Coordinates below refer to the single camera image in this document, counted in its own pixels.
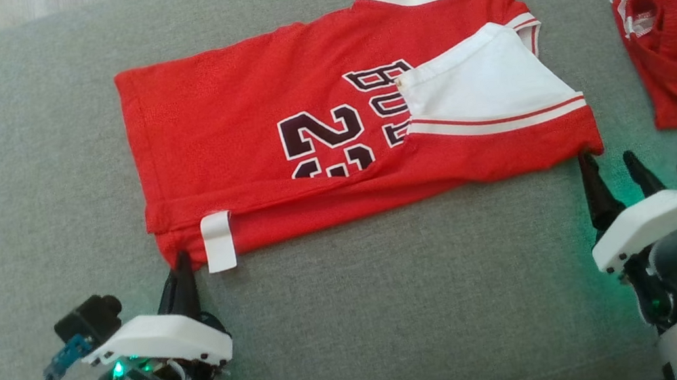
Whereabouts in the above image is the large grey sofa seat cushion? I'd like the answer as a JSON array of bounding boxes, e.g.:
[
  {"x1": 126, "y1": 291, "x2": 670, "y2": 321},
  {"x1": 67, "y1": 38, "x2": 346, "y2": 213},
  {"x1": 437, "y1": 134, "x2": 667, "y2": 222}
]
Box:
[{"x1": 0, "y1": 0, "x2": 677, "y2": 380}]

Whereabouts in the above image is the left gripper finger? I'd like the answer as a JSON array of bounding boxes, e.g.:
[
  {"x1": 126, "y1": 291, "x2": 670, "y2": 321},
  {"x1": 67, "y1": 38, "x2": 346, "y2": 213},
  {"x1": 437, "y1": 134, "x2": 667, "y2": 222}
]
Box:
[
  {"x1": 174, "y1": 250, "x2": 202, "y2": 318},
  {"x1": 155, "y1": 269, "x2": 183, "y2": 316}
]

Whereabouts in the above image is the red Bulls basketball jersey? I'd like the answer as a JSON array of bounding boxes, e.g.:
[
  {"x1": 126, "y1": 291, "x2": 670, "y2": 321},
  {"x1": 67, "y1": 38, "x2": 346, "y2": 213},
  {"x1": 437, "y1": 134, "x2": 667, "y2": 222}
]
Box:
[{"x1": 103, "y1": 0, "x2": 615, "y2": 284}]

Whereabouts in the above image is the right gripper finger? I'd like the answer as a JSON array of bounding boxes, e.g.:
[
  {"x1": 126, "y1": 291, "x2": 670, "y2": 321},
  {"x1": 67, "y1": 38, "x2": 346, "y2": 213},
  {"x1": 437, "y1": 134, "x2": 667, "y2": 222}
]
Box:
[
  {"x1": 623, "y1": 146, "x2": 669, "y2": 201},
  {"x1": 579, "y1": 149, "x2": 629, "y2": 241}
]

